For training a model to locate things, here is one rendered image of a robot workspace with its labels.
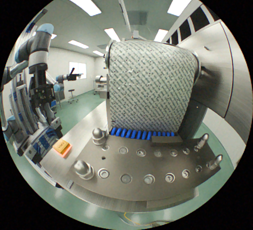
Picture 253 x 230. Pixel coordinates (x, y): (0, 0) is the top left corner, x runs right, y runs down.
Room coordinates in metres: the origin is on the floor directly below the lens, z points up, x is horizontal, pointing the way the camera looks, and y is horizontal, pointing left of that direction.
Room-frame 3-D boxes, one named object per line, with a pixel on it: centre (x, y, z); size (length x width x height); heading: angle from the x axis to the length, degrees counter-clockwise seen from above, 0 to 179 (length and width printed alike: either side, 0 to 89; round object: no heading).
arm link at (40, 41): (0.13, 0.28, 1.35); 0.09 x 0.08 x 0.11; 114
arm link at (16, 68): (0.12, 0.61, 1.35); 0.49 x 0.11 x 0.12; 114
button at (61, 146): (0.13, 0.30, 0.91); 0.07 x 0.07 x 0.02; 82
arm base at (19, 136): (-0.04, 0.97, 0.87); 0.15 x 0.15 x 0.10
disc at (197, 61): (0.22, -0.20, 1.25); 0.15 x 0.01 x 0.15; 172
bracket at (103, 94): (0.30, 0.08, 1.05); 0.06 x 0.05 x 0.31; 82
